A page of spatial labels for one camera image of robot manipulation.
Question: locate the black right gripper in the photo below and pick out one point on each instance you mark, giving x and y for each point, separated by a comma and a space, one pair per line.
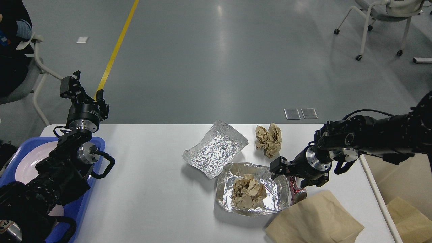
312, 164

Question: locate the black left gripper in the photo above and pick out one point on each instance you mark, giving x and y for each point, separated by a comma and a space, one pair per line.
81, 114

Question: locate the brown paper ball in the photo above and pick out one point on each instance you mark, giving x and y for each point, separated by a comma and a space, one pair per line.
248, 192

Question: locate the foil tray with paper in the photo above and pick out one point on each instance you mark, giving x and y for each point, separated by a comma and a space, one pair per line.
277, 191

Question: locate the pink plate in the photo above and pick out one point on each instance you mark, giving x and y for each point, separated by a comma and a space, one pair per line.
26, 170

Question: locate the brown paper bag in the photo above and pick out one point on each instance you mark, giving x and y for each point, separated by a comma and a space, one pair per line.
412, 225
317, 219

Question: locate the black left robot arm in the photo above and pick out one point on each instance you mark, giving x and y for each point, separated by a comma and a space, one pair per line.
62, 175

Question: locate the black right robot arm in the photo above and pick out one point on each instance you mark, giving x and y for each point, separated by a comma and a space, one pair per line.
394, 139

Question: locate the crushed red soda can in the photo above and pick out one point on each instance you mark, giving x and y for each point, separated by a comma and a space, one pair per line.
297, 194

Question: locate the small crumpled brown paper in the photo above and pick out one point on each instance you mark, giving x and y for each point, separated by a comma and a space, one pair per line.
269, 140

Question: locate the grey office chair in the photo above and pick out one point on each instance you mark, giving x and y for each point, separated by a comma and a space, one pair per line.
35, 79

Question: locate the white floor tag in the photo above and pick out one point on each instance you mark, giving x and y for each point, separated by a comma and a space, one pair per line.
82, 39

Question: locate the silver floor outlet plates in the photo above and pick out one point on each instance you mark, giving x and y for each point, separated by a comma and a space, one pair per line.
296, 114

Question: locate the empty crumpled foil tray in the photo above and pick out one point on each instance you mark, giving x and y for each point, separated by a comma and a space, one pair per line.
218, 147

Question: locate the person in black clothes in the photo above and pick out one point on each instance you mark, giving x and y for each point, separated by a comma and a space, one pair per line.
15, 27

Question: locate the beige plastic bin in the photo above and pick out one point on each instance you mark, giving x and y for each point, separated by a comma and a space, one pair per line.
411, 181

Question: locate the white object at right edge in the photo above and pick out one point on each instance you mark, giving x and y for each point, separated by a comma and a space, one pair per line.
422, 60

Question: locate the grey chair in background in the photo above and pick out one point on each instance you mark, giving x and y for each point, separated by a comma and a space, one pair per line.
390, 11

